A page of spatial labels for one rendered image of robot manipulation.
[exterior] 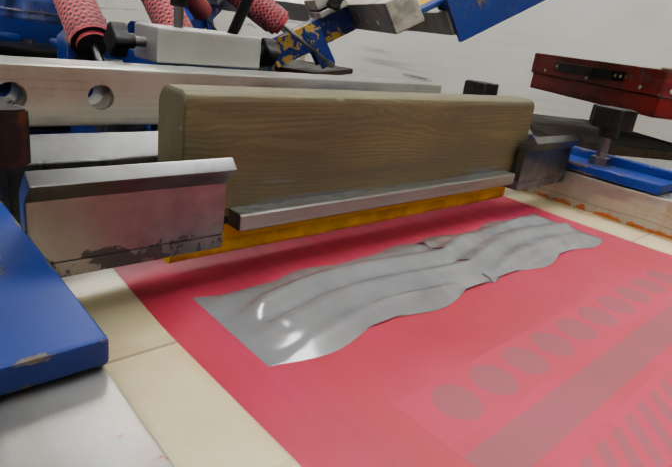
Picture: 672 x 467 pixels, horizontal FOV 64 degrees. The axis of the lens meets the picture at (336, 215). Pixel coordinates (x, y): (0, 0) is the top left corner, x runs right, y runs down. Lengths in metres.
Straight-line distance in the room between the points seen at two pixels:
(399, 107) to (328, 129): 0.07
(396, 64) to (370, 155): 2.71
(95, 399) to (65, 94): 0.36
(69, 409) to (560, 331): 0.25
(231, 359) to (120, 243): 0.08
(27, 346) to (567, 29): 2.48
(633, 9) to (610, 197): 1.91
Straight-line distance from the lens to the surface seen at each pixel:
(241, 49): 0.63
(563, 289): 0.39
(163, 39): 0.59
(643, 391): 0.31
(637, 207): 0.60
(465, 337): 0.30
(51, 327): 0.19
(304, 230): 0.37
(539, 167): 0.56
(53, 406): 0.18
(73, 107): 0.51
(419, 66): 2.98
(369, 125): 0.37
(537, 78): 1.55
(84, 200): 0.26
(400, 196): 0.39
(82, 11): 0.76
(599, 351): 0.33
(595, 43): 2.51
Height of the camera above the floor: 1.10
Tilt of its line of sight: 19 degrees down
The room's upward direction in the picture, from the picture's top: 8 degrees clockwise
